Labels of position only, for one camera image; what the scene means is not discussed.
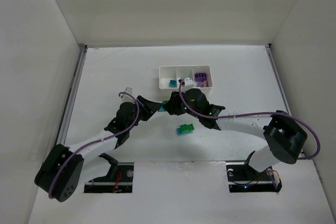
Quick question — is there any small teal lego brick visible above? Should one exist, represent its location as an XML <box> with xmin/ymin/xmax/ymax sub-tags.
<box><xmin>169</xmin><ymin>80</ymin><xmax>177</xmax><ymax>88</ymax></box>

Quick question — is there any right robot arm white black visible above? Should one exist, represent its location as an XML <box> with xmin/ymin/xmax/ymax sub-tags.
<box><xmin>163</xmin><ymin>89</ymin><xmax>307</xmax><ymax>173</ymax></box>

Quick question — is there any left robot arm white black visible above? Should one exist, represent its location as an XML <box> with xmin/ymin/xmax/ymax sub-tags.
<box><xmin>34</xmin><ymin>91</ymin><xmax>162</xmax><ymax>202</ymax></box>

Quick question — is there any teal lego bottom stack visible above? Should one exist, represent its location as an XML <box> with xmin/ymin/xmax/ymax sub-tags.
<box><xmin>176</xmin><ymin>127</ymin><xmax>184</xmax><ymax>136</ymax></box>

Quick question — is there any green lego bottom stack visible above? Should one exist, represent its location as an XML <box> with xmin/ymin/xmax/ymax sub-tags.
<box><xmin>180</xmin><ymin>124</ymin><xmax>195</xmax><ymax>134</ymax></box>

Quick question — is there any white three-compartment container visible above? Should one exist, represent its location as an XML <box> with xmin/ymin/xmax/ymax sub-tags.
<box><xmin>159</xmin><ymin>65</ymin><xmax>213</xmax><ymax>97</ymax></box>

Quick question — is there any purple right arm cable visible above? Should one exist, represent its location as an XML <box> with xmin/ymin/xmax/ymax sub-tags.
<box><xmin>178</xmin><ymin>78</ymin><xmax>321</xmax><ymax>160</ymax></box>

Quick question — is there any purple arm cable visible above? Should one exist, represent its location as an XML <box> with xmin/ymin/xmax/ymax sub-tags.
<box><xmin>48</xmin><ymin>92</ymin><xmax>141</xmax><ymax>200</ymax></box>
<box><xmin>178</xmin><ymin>78</ymin><xmax>321</xmax><ymax>160</ymax></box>

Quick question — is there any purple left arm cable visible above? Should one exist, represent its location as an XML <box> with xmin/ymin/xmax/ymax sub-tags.
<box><xmin>48</xmin><ymin>92</ymin><xmax>141</xmax><ymax>200</ymax></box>

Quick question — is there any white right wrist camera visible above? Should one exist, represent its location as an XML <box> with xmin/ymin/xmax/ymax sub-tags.
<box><xmin>180</xmin><ymin>78</ymin><xmax>194</xmax><ymax>87</ymax></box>

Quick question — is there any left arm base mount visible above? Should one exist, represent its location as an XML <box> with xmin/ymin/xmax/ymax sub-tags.
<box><xmin>83</xmin><ymin>153</ymin><xmax>134</xmax><ymax>194</ymax></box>

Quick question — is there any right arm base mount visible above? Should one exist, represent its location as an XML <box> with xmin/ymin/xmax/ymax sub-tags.
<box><xmin>226</xmin><ymin>151</ymin><xmax>282</xmax><ymax>193</ymax></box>

